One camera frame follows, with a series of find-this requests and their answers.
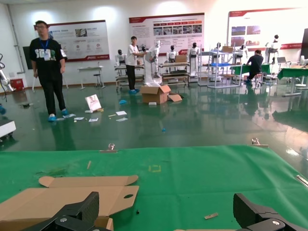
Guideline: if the metal roller rack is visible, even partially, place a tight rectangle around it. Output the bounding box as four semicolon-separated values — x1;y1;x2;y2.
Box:
114;64;145;92
158;61;191;87

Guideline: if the green tablecloth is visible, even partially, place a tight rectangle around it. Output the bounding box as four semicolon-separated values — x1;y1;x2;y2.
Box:
0;145;308;231

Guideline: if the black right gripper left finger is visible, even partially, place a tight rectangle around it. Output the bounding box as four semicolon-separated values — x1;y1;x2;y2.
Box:
23;192;100;231

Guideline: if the white table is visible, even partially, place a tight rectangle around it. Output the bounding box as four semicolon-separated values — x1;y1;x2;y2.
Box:
77;66;104;90

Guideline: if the tall white wrapped robot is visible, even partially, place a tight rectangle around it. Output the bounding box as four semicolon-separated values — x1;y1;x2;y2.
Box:
143;40;163;87

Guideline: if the seated person in dark clothes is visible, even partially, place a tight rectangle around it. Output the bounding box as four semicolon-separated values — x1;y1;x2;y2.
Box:
244;50;265;85

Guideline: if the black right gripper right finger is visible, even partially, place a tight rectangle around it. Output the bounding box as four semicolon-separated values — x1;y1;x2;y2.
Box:
232;192;308;231

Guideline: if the red box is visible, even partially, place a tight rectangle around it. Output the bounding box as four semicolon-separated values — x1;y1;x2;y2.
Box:
10;78;25;91

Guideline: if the grey metal shelf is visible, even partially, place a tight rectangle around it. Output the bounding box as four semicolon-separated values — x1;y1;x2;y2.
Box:
198;48;241;89

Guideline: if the cardboard box with holed flap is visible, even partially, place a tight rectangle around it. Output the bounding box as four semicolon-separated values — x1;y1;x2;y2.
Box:
0;175;140;231

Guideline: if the person in white t-shirt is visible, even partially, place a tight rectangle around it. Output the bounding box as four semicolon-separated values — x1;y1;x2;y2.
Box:
125;36;148;95

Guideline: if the large open cardboard carton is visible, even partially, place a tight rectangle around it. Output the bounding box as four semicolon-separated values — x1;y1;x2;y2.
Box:
140;84;172;104

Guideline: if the black stool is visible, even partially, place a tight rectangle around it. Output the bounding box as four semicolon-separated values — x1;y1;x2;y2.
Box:
93;73;104;89

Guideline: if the red white wall poster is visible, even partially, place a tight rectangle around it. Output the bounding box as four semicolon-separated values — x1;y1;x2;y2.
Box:
47;20;111;63
128;13;205;56
227;8;308;52

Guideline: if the person in black t-shirt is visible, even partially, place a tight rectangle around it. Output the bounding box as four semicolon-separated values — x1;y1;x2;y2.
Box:
29;20;68;123

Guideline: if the black screen on stand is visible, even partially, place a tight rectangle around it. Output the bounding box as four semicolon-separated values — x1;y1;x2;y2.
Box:
23;46;33;70

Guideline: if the flat cardboard piece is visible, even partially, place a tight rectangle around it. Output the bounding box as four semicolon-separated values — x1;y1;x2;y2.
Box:
167;92;183;103

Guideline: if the green covered work table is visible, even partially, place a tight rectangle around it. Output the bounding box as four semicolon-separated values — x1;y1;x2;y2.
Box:
230;64;271;84
276;68;308;97

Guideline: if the white machine base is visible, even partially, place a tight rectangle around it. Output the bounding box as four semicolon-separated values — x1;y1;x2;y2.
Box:
0;119;17;141

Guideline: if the black display panel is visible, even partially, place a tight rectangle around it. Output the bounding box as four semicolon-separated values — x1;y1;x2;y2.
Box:
300;28;308;64

